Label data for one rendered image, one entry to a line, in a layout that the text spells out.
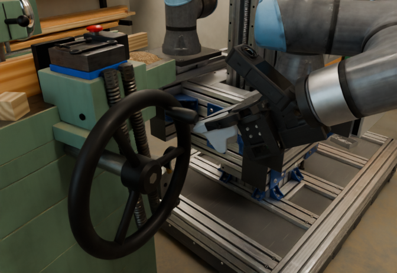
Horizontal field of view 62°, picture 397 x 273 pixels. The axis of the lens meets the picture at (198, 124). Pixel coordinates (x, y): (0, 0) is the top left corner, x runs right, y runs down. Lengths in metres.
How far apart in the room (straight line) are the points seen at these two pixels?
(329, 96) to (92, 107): 0.36
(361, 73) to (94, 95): 0.39
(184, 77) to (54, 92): 0.71
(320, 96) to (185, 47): 0.87
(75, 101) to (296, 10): 0.38
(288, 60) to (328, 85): 0.55
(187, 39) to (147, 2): 3.34
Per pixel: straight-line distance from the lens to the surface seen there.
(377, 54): 0.42
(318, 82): 0.43
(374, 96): 0.41
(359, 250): 1.70
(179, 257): 1.52
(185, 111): 0.54
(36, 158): 0.65
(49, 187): 0.69
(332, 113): 0.43
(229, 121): 0.47
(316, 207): 1.51
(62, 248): 0.78
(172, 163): 0.87
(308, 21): 0.48
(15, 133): 0.61
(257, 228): 1.35
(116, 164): 0.58
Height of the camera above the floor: 1.13
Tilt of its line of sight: 26 degrees down
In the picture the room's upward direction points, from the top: straight up
